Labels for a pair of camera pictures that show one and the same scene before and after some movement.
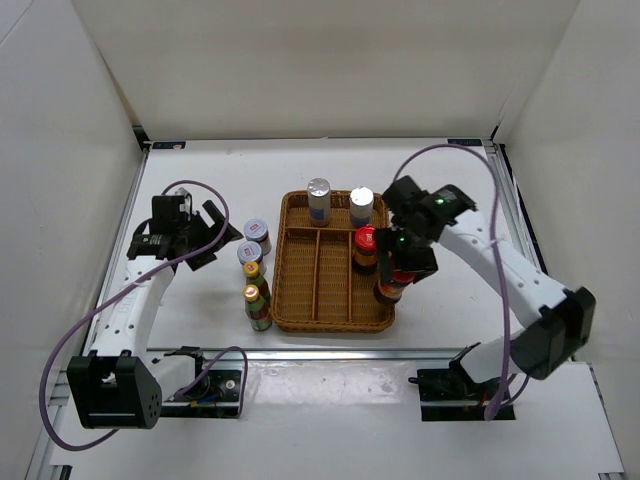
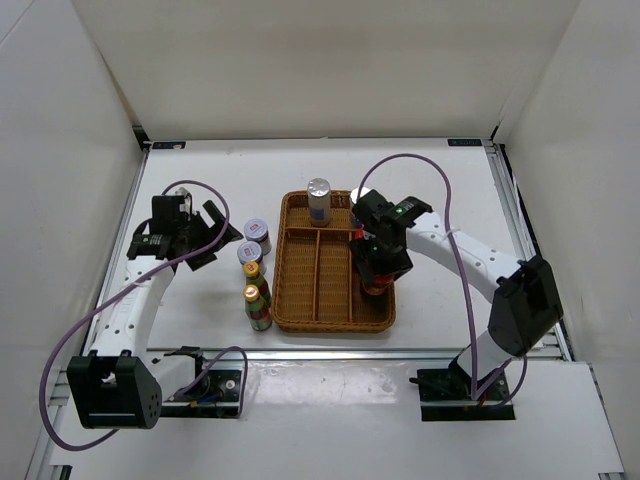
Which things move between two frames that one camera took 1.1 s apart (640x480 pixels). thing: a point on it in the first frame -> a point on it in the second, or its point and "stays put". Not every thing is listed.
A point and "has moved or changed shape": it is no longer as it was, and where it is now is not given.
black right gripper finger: [424, 264] -> [401, 271]
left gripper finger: [214, 213] stays put
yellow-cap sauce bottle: [256, 309] stays put
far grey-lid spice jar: [256, 230] stays put
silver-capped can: [319, 202] stays put
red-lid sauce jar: [390, 292] has moved or changed shape
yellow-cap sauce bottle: [253, 277] stays put
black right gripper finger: [385, 243] -> [361, 252]
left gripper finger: [230, 234] stays put
